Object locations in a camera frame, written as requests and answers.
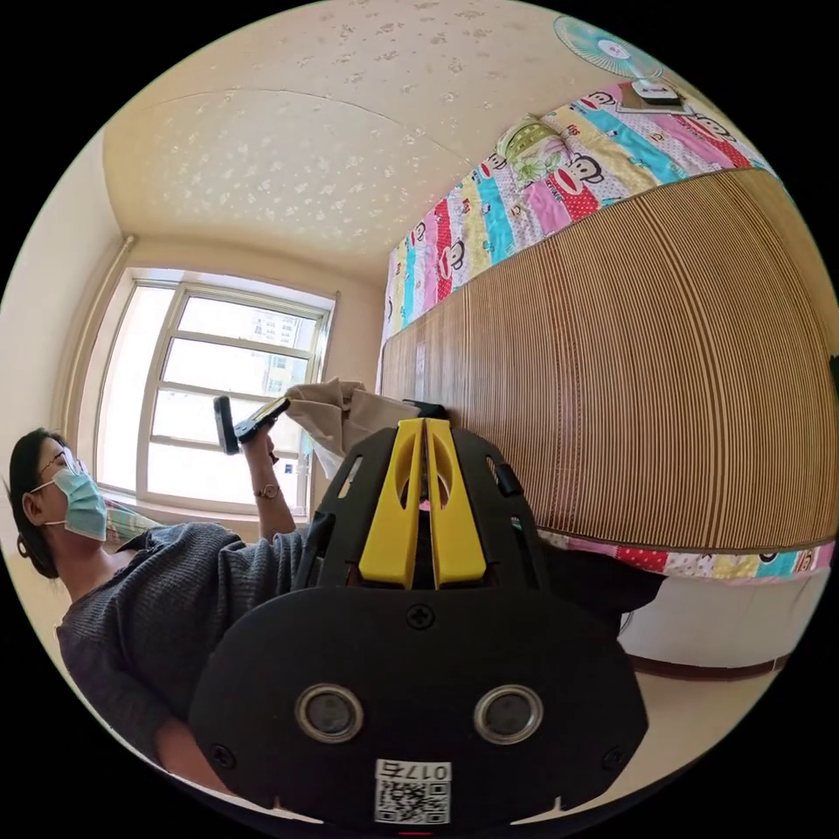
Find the person's left hand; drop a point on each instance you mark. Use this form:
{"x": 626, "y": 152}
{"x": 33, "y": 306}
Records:
{"x": 260, "y": 462}

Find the green floral pillow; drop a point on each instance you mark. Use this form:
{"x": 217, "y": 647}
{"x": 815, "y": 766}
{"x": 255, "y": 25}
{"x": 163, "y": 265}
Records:
{"x": 532, "y": 145}

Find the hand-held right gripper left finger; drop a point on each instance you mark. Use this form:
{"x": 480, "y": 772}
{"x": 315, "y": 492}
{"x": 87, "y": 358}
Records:
{"x": 388, "y": 524}

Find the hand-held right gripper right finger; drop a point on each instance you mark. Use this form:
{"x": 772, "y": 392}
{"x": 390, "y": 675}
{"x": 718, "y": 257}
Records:
{"x": 459, "y": 524}

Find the bed with woven mat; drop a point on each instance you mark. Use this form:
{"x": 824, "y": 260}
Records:
{"x": 655, "y": 360}

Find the white long sleeve shirt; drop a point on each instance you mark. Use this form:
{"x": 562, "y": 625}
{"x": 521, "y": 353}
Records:
{"x": 328, "y": 416}

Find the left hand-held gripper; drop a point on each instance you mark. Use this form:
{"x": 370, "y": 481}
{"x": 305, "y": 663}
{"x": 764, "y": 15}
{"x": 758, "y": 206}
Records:
{"x": 259, "y": 421}

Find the person's left forearm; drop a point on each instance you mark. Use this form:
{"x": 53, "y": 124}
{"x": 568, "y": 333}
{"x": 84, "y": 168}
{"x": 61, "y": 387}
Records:
{"x": 274, "y": 514}

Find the person's body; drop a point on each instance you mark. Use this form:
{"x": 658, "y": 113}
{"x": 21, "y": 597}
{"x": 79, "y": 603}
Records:
{"x": 151, "y": 590}

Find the teal electric fan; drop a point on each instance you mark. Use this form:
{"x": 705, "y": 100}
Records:
{"x": 609, "y": 47}

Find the window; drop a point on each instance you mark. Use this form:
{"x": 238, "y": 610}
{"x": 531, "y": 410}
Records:
{"x": 216, "y": 387}

